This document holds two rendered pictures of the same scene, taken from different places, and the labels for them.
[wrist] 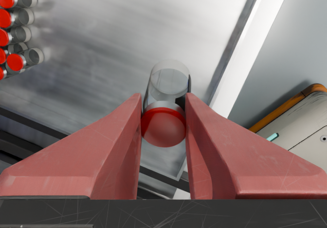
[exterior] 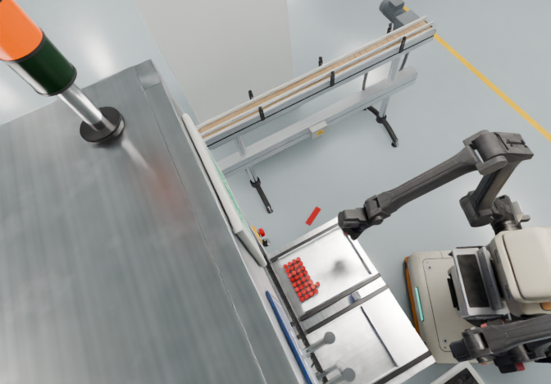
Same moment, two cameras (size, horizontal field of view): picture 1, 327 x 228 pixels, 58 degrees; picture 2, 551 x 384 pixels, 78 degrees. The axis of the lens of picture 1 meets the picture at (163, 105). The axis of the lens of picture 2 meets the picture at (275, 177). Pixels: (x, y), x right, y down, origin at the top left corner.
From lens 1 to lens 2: 1.32 m
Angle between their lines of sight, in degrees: 49
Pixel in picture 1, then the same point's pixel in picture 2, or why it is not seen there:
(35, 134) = (335, 308)
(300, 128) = (417, 274)
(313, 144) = (430, 274)
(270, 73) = (387, 277)
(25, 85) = (321, 296)
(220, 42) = (347, 243)
